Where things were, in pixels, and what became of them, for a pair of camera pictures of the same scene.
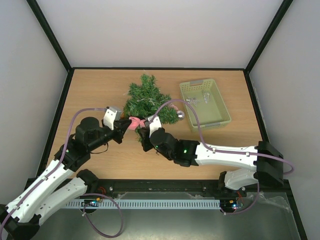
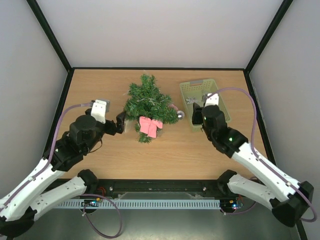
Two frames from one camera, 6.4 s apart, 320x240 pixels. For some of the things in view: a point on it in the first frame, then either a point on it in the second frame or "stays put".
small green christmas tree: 146,100 stays put
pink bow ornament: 135,122 -> 149,127
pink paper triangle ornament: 172,105 stays put
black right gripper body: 145,139 -> 196,115
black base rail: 180,189 stays put
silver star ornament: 193,100 stays put
